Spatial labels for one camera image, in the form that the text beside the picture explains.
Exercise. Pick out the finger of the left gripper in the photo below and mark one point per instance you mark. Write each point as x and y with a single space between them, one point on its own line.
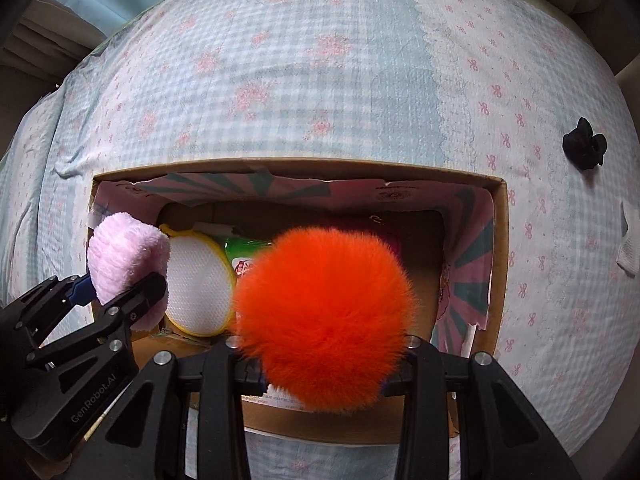
45 305
128 308

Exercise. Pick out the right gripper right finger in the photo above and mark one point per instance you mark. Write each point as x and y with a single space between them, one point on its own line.
501 434

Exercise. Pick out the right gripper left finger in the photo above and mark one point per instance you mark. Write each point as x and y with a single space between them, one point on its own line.
174 402

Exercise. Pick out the pink fluffy scrunchie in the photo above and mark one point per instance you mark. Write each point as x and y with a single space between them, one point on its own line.
122 251

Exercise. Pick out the round yellow-rimmed mesh pad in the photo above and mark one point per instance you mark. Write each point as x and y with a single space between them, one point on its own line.
200 282

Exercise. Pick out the cardboard box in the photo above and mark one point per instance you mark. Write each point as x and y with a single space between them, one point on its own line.
453 224

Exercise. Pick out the orange fluffy pompom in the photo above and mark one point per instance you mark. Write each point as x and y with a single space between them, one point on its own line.
326 312

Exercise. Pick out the white cloth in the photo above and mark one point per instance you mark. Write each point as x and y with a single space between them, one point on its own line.
628 252

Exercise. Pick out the black sock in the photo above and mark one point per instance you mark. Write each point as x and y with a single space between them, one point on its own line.
584 148

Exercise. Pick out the pink leather pouch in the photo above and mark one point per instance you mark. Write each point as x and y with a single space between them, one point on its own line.
368 223

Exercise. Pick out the brown left curtain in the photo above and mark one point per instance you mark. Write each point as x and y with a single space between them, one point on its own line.
49 41

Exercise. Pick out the checkered floral bedsheet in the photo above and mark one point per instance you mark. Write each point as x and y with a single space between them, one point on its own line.
488 86

